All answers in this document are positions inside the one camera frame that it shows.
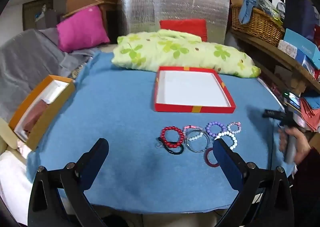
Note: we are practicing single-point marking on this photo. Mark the pink cloth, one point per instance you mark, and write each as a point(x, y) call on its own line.
point(35, 116)

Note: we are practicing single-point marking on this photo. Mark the silver foil panel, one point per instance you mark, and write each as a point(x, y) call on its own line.
point(175, 4)

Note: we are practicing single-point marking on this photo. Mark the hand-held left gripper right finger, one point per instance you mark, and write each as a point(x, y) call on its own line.
point(225, 162)

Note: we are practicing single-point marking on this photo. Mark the red cardboard box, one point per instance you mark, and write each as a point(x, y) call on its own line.
point(192, 86)

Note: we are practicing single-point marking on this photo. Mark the blue blanket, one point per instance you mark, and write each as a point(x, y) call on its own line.
point(125, 121)

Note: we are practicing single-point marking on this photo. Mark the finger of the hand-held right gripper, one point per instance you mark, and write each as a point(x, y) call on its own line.
point(272, 114)

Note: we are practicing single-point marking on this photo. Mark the red cushion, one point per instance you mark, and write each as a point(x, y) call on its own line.
point(185, 26)

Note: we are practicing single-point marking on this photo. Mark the white patterned box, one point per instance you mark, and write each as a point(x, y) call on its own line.
point(287, 49)

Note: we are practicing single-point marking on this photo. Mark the white cloth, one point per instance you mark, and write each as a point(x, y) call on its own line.
point(12, 184)

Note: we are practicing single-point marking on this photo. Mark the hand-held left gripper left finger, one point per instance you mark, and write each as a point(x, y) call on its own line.
point(97, 162)

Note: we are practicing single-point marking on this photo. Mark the maroon bangle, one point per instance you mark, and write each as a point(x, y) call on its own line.
point(206, 159)

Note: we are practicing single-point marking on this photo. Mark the wicker basket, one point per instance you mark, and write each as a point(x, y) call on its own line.
point(260, 26)

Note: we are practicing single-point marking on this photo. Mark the green clover print pillow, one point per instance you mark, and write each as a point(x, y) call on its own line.
point(175, 51)

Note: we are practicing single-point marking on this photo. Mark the navy bag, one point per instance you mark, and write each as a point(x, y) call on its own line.
point(300, 14)

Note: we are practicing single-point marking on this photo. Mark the silver bangle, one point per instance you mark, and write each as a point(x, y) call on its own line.
point(197, 151)

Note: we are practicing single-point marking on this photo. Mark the stack of red cloths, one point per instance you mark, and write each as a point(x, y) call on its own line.
point(311, 114)

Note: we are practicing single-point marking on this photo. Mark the person's right hand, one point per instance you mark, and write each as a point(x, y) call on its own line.
point(301, 144)

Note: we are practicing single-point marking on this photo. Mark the magenta pillow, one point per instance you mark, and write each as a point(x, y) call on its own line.
point(80, 29)

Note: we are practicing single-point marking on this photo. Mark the blue cardboard box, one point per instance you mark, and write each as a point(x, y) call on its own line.
point(302, 44)

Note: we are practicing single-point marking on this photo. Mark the person's right forearm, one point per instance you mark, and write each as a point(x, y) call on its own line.
point(308, 187)

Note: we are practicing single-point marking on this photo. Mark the blue cloth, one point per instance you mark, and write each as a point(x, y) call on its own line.
point(247, 6)

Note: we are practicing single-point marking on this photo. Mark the orange cardboard box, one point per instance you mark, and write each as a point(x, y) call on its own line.
point(50, 116)

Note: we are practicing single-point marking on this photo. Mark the wooden shelf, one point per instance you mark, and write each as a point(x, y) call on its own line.
point(275, 54)

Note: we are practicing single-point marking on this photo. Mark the grey cover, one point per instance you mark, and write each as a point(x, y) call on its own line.
point(27, 59)

